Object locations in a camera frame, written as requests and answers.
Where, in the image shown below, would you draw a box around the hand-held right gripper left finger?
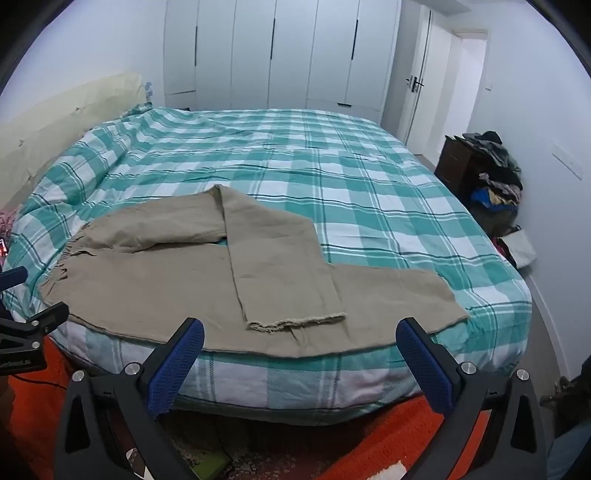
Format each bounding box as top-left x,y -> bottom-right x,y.
55,316 -> 206,480

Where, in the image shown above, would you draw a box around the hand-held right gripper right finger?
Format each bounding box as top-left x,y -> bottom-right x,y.
396,316 -> 550,480

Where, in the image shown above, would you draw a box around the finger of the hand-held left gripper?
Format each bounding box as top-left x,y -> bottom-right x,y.
0,266 -> 30,292
0,302 -> 70,345

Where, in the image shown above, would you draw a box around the beige pants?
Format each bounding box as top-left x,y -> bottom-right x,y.
39,184 -> 471,360

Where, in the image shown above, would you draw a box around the pink cloth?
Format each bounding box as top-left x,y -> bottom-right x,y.
0,208 -> 22,241

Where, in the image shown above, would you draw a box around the orange rug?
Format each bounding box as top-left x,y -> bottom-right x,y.
0,342 -> 496,480

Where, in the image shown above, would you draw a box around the green flat box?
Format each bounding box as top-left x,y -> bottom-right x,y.
191,451 -> 232,480

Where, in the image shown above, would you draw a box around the grey furry thing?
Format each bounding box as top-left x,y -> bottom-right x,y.
539,376 -> 591,418

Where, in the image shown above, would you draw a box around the white bag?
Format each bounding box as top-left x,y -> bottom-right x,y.
496,225 -> 539,270

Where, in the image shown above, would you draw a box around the cream padded headboard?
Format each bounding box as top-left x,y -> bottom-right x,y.
0,71 -> 144,208

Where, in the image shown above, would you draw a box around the bed with green plaid cover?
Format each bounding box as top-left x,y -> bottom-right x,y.
9,104 -> 534,425

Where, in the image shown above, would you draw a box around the pile of clothes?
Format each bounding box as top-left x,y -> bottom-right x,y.
462,130 -> 525,237

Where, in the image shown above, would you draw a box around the dark wooden cabinet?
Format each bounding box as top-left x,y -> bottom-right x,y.
436,135 -> 485,197

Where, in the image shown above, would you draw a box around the white door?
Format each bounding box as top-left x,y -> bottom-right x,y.
401,8 -> 463,156

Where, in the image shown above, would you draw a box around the white wardrobe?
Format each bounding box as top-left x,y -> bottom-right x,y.
164,0 -> 402,112

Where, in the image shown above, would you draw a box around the white wall plate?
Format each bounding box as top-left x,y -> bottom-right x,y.
551,142 -> 585,180

